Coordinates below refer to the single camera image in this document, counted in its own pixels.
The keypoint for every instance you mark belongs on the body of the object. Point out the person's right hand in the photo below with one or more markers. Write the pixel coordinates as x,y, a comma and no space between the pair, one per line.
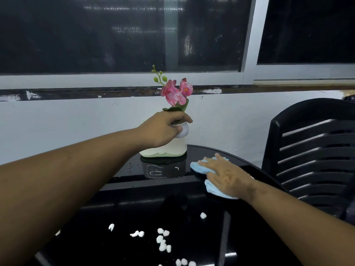
230,178

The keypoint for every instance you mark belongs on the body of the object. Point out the small dark window pane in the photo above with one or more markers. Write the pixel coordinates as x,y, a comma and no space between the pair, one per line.
307,27

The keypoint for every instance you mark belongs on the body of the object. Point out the large dark window pane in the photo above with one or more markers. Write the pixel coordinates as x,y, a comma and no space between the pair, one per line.
83,33

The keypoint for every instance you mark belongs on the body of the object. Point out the white window frame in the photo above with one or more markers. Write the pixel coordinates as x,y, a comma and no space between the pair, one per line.
252,71

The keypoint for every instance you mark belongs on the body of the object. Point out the pink artificial orchid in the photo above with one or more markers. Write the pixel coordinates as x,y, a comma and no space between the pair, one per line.
173,92

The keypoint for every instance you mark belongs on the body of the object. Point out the black plastic slatted chair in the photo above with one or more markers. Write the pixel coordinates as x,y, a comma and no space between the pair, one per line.
310,152

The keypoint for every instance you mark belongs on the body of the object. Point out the person's left hand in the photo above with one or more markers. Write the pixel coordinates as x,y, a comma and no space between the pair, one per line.
155,130

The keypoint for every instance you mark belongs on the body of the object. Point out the scatter of white pebbles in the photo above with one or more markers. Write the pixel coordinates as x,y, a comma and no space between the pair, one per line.
162,242

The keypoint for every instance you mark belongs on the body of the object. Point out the person's right forearm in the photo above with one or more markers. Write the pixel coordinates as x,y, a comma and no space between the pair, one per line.
302,221

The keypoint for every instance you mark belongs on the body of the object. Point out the person's left thumb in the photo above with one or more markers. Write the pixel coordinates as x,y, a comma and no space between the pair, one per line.
177,130

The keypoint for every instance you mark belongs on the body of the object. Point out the white ceramic vase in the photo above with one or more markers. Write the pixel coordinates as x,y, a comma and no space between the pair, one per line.
172,148

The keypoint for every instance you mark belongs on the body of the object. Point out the light blue cleaning cloth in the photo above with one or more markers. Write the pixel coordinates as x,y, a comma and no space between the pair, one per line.
197,166

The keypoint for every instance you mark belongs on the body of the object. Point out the person's right little finger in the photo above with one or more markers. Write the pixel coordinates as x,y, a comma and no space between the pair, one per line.
222,158

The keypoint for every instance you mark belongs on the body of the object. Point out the person's left forearm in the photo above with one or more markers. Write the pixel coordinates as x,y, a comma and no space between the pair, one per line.
69,174

